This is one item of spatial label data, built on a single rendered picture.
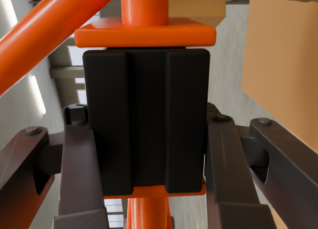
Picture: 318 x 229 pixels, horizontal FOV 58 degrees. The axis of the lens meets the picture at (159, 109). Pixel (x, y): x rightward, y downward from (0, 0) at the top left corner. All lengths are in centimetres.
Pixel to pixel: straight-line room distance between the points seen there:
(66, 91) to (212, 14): 886
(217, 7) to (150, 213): 156
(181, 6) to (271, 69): 136
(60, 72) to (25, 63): 934
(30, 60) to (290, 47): 21
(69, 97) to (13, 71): 1021
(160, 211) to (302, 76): 16
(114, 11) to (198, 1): 696
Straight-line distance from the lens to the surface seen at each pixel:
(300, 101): 27
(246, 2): 206
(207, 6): 167
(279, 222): 132
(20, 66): 17
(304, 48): 26
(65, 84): 1008
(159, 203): 17
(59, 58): 954
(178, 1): 166
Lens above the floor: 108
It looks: 3 degrees down
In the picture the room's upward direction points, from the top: 91 degrees counter-clockwise
